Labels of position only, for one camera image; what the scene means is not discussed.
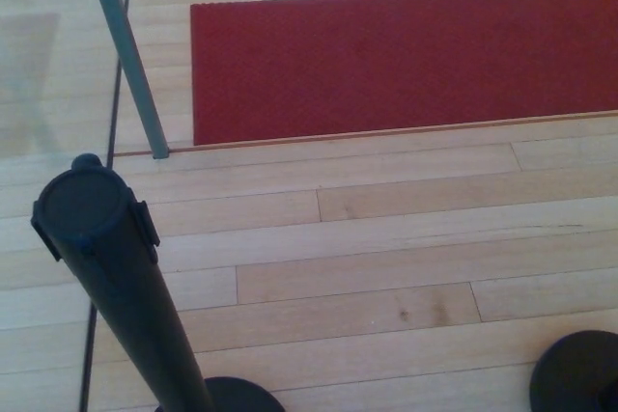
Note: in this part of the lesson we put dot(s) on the grey metal post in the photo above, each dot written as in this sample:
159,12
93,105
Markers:
130,55

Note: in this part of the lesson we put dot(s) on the red carpet runner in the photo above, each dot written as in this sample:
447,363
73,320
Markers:
386,64

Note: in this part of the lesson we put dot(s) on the black stanchion post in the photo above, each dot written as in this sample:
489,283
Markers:
120,296
574,368

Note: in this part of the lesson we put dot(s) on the clear glass panel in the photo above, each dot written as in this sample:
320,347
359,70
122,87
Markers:
38,69

